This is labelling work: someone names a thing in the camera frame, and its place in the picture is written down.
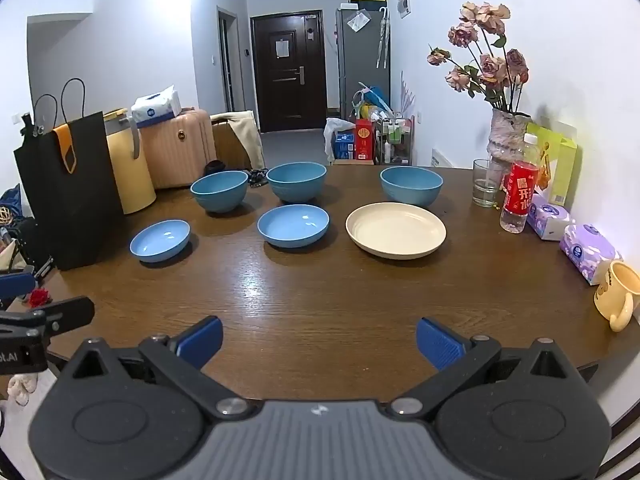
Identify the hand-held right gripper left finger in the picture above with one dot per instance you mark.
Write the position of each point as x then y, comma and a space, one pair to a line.
201, 341

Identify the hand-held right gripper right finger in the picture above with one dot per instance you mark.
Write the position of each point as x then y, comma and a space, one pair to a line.
440, 342

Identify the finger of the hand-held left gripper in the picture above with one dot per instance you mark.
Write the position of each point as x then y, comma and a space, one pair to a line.
65, 312
17, 287

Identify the blue shallow plate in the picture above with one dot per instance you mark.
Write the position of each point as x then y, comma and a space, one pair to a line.
293, 227
160, 242

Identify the cream plate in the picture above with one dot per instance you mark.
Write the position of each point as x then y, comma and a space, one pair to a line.
396, 230

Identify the blue bowl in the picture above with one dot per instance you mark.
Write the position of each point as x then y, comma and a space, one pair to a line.
220, 192
296, 185
411, 187

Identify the red rose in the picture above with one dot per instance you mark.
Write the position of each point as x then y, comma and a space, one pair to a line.
38, 298

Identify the black box on table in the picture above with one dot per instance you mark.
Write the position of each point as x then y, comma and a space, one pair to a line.
70, 200

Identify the clear drinking glass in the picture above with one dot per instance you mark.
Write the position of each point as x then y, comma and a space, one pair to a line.
486, 185

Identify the purple tissue pack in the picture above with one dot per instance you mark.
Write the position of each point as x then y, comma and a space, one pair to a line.
549, 217
587, 252

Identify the red snack packet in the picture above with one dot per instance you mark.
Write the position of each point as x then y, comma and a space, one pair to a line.
520, 190

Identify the yellow mug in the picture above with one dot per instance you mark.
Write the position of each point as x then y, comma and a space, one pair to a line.
617, 290

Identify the pink suitcase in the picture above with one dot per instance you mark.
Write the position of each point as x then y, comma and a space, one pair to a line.
175, 155

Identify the wooden chair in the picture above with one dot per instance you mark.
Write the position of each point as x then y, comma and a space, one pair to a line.
227, 147

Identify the storage rack with bottles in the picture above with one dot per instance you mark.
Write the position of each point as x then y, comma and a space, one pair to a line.
395, 140

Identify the green gift bag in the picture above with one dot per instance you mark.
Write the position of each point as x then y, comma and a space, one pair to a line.
557, 170

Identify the beige cloth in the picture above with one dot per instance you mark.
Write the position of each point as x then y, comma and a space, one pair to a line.
247, 135

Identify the red box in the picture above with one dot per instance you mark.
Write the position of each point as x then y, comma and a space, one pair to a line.
365, 140

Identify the textured pale vase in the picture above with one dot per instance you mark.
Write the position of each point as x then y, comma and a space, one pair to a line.
505, 135

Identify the blue box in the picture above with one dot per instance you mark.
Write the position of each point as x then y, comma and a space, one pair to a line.
345, 146

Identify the white and blue tissue pack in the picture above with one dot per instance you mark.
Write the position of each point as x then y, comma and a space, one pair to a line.
157, 107

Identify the white plastic bag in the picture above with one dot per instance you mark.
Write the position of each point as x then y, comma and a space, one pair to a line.
331, 127

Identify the pile of colourful bags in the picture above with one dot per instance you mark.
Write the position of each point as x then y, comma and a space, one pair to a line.
372, 102

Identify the dark brown entrance door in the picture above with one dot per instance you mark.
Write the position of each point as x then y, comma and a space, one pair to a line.
287, 95

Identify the grey refrigerator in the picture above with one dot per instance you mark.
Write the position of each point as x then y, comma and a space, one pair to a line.
357, 75

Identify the dried pink flower bouquet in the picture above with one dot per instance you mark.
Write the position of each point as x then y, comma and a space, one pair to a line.
487, 65

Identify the grey interior door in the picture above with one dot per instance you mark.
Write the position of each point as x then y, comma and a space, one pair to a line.
226, 60

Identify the white folded umbrella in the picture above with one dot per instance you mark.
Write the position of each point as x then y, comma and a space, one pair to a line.
383, 35

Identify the white paper sheet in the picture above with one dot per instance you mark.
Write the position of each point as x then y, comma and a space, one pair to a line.
357, 21

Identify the yellow and black box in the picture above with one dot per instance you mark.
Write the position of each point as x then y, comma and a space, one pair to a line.
367, 0

